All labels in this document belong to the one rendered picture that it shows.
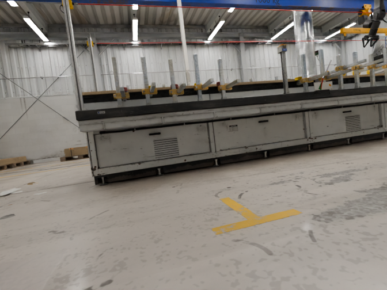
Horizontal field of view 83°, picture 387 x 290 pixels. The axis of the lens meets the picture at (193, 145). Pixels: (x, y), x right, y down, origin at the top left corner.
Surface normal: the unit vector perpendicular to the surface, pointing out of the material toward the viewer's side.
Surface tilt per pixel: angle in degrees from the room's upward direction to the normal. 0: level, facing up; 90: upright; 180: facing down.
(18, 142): 90
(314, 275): 0
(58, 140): 90
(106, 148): 90
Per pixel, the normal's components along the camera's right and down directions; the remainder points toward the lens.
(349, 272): -0.12, -0.99
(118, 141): 0.26, 0.03
